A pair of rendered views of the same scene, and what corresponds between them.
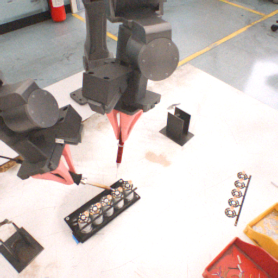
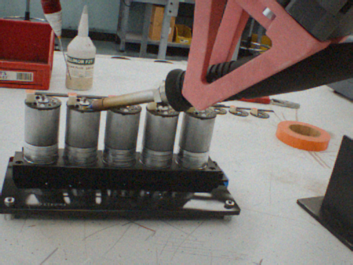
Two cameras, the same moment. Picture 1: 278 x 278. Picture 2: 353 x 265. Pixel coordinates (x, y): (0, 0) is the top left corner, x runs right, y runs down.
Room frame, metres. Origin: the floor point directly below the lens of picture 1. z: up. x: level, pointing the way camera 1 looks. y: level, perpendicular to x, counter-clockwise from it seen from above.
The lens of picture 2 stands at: (0.55, 0.22, 0.91)
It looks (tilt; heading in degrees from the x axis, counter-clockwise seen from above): 22 degrees down; 205
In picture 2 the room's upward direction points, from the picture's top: 9 degrees clockwise
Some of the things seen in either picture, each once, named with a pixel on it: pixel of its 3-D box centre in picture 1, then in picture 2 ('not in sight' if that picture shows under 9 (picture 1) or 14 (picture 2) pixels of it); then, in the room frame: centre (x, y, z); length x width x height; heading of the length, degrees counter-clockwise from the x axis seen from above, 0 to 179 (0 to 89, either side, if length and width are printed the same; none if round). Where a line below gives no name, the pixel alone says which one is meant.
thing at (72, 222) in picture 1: (103, 208); (119, 189); (0.32, 0.08, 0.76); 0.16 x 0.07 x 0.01; 131
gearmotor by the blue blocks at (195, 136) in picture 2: (84, 223); (194, 141); (0.27, 0.11, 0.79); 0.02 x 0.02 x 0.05
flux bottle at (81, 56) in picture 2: not in sight; (81, 47); (0.14, -0.11, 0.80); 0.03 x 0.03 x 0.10
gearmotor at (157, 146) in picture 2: (96, 214); (158, 140); (0.29, 0.09, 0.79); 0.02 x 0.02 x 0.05
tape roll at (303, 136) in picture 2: not in sight; (303, 134); (0.08, 0.16, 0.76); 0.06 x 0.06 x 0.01
